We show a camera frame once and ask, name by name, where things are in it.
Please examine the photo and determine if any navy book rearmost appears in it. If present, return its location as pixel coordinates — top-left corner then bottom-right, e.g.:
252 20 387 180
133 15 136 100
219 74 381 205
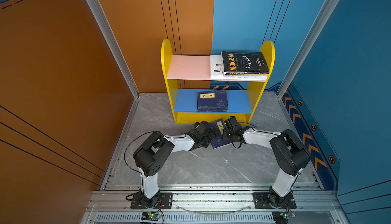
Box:
210 119 231 149

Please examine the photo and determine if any black book yellow title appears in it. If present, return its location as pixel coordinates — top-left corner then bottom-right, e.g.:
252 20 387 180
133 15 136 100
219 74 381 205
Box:
221 51 269 74

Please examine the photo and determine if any yellow pink blue bookshelf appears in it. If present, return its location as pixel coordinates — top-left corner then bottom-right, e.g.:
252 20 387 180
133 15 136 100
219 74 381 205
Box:
161 39 271 124

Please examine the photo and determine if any aluminium frame post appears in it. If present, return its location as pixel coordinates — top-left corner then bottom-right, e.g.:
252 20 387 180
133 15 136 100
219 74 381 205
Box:
86 0 139 99
277 0 340 99

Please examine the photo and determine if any right circuit board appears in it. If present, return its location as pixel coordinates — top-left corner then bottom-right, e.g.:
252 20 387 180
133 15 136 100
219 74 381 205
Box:
272 212 296 224

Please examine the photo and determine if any yellow cartoon cover book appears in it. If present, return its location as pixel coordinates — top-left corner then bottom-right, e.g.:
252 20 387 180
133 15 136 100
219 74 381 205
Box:
223 72 269 77

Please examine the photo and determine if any left green circuit board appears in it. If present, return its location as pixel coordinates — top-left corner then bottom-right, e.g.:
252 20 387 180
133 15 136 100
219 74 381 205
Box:
141 212 163 224

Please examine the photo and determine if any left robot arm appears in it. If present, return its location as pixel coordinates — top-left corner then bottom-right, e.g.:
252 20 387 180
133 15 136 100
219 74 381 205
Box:
133 121 220 200

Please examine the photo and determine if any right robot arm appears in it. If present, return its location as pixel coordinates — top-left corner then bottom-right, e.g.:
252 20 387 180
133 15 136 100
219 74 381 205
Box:
223 116 311 209

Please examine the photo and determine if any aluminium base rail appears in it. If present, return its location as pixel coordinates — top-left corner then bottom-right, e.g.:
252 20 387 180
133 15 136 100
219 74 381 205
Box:
86 182 349 224

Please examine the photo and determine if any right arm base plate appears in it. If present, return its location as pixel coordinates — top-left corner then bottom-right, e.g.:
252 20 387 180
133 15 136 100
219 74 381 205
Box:
253 191 297 209

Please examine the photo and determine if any white book brown pattern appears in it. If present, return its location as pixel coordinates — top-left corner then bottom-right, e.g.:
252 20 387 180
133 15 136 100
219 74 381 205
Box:
210 55 268 82

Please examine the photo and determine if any navy book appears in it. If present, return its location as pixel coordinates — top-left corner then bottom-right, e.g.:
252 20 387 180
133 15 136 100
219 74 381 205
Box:
197 90 229 112

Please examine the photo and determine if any aluminium frame post right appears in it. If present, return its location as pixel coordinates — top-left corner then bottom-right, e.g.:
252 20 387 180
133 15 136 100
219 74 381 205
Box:
277 0 340 99

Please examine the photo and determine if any aluminium frame post left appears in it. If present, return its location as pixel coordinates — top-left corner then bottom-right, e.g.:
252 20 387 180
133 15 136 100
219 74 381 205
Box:
86 0 139 99

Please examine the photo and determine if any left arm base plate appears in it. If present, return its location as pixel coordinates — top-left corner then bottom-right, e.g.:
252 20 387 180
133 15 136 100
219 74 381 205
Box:
126 191 173 210

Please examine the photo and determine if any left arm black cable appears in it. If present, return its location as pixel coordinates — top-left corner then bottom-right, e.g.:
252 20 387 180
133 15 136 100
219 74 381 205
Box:
123 130 156 173

